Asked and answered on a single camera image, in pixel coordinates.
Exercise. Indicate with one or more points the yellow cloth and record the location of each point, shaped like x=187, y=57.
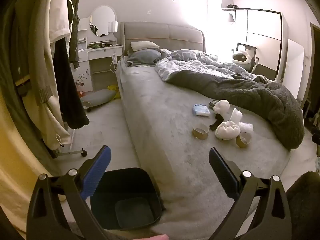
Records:
x=15, y=167

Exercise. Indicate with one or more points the dark grey fleece blanket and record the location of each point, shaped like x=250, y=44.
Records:
x=262, y=100

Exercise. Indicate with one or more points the dark fleece cloth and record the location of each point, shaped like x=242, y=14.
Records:
x=302, y=205

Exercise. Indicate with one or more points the white wall shelf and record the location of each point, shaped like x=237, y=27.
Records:
x=233, y=8

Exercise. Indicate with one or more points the white rolling clothes rack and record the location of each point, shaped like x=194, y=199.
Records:
x=72, y=152

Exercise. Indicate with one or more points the white table lamp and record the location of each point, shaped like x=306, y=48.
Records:
x=112, y=26

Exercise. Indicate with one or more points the white hanging shirt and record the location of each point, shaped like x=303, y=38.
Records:
x=60, y=17

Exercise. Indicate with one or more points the white plush cat bed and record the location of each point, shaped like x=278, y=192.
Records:
x=241, y=57

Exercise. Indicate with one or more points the grey upholstered bed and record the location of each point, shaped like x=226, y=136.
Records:
x=160, y=120

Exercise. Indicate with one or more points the cream pillow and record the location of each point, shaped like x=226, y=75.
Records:
x=143, y=45

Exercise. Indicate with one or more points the blue white tissue pack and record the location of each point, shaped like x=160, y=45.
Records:
x=201, y=110

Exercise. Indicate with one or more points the white sock bundle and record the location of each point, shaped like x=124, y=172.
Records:
x=227, y=130
x=222, y=105

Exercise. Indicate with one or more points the olive green hanging garment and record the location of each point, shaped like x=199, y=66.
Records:
x=73, y=30

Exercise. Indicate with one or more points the brown tape roll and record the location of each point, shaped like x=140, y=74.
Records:
x=242, y=142
x=200, y=133

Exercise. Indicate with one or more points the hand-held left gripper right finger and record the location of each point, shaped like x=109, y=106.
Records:
x=222, y=173

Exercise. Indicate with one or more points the dark printed packet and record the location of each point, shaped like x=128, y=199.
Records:
x=212, y=103

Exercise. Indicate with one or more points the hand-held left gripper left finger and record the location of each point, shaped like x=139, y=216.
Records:
x=100, y=170

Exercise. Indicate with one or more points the clear bubble wrap piece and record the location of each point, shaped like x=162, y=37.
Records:
x=246, y=127
x=236, y=115

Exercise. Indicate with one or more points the oval vanity mirror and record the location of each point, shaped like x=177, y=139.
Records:
x=102, y=21

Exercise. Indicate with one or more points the beige knit hanging coat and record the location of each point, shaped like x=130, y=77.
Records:
x=32, y=55

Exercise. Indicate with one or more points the grey white patterned duvet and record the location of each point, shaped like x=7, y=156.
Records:
x=190, y=65

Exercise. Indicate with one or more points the black fuzzy hanging garment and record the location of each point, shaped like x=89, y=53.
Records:
x=67, y=87

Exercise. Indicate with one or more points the black sock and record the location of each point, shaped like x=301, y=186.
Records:
x=216, y=123

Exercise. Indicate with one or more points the white vanity dresser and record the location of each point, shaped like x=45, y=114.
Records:
x=100, y=53

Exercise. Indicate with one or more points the black plastic trash bin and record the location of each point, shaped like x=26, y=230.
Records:
x=125, y=185

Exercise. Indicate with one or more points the grey pillow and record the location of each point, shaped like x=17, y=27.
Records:
x=143, y=56

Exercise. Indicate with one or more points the white leaning panel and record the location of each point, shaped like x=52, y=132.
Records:
x=295, y=67

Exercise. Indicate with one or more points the white sliding door wardrobe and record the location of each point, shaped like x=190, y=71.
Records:
x=262, y=37

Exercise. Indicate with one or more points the yellow crumpled bag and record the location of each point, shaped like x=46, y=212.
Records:
x=113, y=88

